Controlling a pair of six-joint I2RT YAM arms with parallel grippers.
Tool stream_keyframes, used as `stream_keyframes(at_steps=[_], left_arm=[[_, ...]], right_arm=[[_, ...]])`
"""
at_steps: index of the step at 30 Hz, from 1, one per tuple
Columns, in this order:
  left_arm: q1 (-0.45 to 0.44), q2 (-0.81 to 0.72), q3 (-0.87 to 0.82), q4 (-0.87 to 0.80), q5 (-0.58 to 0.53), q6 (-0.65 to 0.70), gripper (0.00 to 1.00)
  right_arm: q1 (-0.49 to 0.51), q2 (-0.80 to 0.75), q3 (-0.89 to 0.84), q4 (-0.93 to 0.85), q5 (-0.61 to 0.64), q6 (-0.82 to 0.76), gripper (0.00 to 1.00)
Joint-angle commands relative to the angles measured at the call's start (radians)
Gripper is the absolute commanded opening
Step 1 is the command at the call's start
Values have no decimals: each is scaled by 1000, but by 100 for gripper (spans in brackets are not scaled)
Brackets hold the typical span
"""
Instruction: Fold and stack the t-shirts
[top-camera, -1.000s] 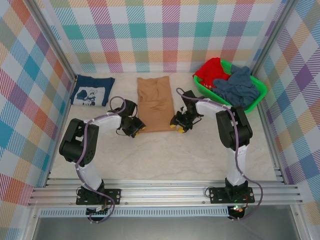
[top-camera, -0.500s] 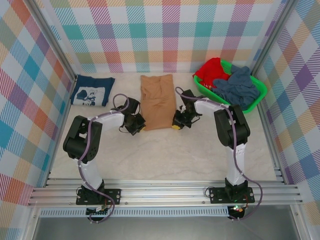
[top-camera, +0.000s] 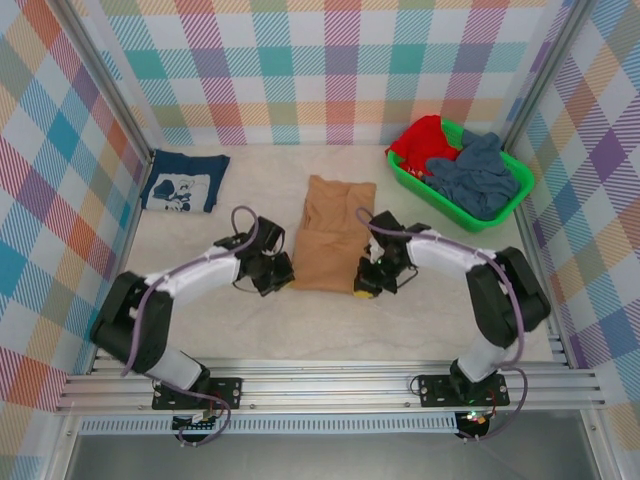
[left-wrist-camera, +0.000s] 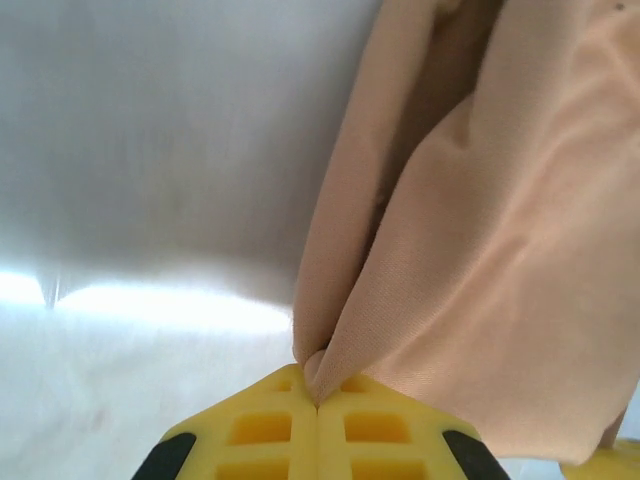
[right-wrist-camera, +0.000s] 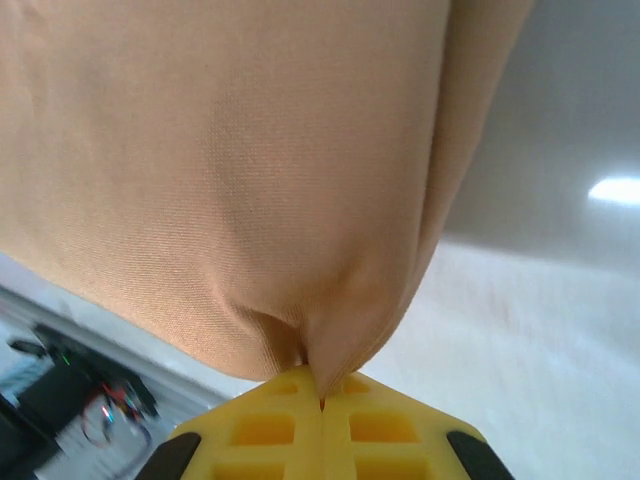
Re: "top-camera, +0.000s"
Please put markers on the tan t-shirt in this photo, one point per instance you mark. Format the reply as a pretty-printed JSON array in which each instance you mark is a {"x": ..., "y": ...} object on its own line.
[{"x": 325, "y": 250}]

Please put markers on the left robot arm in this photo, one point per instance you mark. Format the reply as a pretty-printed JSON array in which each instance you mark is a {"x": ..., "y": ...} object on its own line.
[{"x": 200, "y": 275}]

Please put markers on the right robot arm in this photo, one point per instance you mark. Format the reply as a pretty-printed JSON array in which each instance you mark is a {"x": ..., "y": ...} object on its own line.
[{"x": 440, "y": 255}]

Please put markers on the green plastic basket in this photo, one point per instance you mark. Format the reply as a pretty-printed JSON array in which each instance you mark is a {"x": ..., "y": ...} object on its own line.
[{"x": 450, "y": 210}]

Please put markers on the navy t-shirt with cartoon print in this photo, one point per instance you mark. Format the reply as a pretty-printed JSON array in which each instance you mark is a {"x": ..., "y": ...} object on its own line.
[{"x": 215, "y": 170}]

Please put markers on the grey-blue t-shirt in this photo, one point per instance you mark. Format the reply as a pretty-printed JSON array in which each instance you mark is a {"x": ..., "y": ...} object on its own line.
[{"x": 475, "y": 180}]

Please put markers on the red t-shirt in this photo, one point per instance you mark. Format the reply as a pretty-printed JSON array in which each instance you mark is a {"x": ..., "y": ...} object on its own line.
[{"x": 425, "y": 140}]

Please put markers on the small circuit board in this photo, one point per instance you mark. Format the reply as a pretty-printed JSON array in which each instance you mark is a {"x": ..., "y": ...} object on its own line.
[
  {"x": 475, "y": 419},
  {"x": 195, "y": 424}
]

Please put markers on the aluminium mounting rail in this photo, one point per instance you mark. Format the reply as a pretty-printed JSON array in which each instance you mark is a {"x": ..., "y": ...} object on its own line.
[{"x": 325, "y": 387}]

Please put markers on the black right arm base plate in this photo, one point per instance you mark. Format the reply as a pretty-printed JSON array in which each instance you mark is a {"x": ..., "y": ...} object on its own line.
[{"x": 435, "y": 390}]

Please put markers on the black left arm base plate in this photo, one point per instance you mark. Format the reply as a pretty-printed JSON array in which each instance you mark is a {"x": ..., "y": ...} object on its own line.
[{"x": 227, "y": 390}]

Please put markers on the aluminium frame post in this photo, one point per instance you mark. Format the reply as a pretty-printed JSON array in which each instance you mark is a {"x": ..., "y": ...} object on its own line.
[
  {"x": 107, "y": 80},
  {"x": 545, "y": 75}
]

